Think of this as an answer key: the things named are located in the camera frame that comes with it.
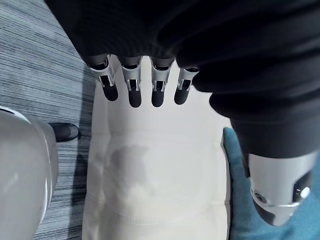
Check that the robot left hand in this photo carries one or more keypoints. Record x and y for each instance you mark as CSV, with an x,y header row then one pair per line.
x,y
190,30

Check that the white cushion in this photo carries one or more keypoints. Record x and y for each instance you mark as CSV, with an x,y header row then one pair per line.
x,y
160,175

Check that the dark robot foot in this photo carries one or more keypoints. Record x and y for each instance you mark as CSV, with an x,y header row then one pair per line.
x,y
63,131

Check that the teal cushion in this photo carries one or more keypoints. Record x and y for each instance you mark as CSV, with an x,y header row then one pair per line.
x,y
240,200

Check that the silver robot leg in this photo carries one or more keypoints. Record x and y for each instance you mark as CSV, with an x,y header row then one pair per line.
x,y
23,175

